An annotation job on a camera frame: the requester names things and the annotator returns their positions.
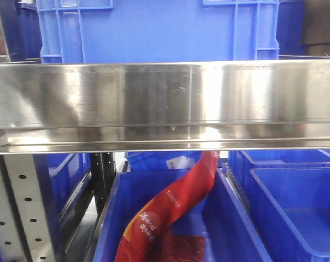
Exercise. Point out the empty blue bin right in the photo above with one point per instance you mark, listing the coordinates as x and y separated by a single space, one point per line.
291 209

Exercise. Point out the red printed snack bag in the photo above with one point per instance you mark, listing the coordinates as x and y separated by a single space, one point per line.
153 219

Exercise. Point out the blue crate on upper shelf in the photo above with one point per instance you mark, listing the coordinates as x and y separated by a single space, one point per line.
157 31

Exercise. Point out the stainless steel shelf rail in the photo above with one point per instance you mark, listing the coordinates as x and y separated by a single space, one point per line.
230 105

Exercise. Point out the blue bin with red bag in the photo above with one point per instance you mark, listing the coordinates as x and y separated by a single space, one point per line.
220 218

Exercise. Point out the perforated steel shelf post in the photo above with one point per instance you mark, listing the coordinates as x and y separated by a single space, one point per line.
24 228

